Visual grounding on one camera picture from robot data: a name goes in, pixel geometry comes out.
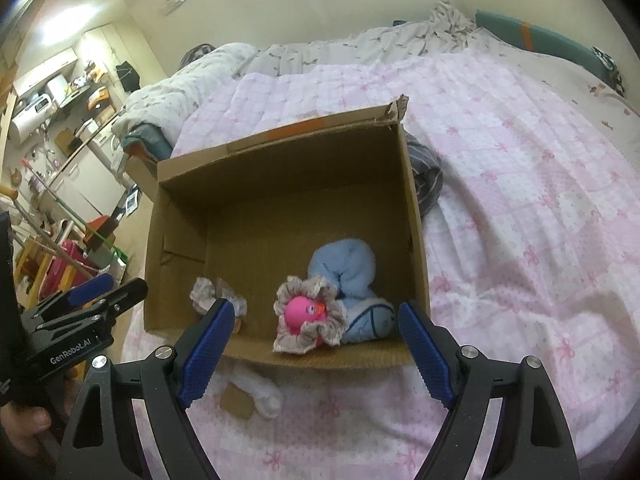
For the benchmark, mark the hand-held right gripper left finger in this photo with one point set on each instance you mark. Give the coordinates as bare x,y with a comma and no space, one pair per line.
207,355

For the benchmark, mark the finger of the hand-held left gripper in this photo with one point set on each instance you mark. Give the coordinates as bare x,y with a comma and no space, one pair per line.
90,290
122,296

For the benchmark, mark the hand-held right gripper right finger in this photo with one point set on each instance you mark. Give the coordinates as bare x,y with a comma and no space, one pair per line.
425,355

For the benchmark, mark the beige lace scrunchie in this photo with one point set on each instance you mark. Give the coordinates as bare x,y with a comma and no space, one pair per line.
306,285
205,292

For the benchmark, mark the pink rubber duck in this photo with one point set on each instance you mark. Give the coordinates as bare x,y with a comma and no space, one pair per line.
300,312

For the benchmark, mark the blue plush slipper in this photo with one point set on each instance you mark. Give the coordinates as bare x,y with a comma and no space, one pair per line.
340,260

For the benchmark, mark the brown cardboard box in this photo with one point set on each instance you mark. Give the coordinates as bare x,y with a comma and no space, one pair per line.
260,220

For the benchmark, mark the person's left hand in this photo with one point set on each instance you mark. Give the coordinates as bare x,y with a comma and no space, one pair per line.
25,427

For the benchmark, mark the red and yellow rack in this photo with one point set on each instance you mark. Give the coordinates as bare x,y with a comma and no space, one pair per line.
55,270

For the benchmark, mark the orange mop head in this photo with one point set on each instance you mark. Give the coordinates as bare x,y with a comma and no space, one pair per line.
102,223

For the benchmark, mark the white sock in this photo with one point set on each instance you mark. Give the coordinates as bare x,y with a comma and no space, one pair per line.
265,395

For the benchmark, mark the blue pillow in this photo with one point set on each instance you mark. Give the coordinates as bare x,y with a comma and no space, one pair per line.
145,142

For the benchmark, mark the grey striped cloth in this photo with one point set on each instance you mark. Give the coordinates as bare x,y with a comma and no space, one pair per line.
425,175

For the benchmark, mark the black hanging bag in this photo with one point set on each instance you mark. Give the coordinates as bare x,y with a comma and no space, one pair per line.
127,72

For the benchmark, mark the white floral blanket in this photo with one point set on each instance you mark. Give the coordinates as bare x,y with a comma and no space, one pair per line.
350,45

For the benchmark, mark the teal headboard cushion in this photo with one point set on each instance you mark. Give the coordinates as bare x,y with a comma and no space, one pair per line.
545,40

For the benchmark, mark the black and white patterned cloth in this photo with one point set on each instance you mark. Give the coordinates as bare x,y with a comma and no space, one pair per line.
611,69

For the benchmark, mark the red and white wall hook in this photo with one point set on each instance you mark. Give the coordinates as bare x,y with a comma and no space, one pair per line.
177,1

